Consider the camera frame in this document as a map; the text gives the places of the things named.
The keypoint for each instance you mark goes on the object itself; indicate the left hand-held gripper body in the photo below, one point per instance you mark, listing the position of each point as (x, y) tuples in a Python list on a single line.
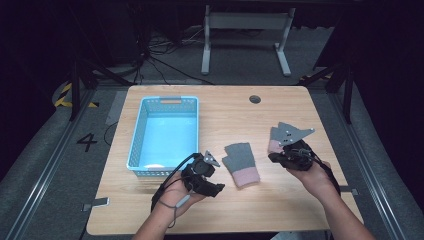
[(201, 167)]

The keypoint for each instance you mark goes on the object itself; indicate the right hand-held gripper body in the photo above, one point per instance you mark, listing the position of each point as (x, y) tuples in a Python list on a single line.
[(298, 158)]

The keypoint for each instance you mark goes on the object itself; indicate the person's right hand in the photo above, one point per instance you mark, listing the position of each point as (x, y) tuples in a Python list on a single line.
[(318, 181)]

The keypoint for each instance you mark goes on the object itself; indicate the person's left hand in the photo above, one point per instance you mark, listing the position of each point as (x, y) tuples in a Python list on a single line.
[(173, 198)]

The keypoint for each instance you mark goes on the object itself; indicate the blue plastic basket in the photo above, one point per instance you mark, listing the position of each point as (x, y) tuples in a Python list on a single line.
[(166, 140)]

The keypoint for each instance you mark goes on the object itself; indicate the round grey table grommet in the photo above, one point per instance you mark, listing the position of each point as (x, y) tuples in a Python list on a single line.
[(255, 99)]

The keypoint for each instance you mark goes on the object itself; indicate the black metal stand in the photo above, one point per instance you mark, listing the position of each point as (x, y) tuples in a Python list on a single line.
[(75, 90), (348, 93)]

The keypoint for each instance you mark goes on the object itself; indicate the white metal stand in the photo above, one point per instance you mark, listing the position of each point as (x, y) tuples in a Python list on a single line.
[(246, 20)]

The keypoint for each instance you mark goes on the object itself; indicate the yellow black hazard tape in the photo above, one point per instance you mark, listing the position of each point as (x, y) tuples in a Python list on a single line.
[(61, 96)]

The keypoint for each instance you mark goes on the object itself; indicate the aluminium floor rail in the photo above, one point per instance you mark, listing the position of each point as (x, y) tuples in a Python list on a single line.
[(373, 183), (50, 170)]

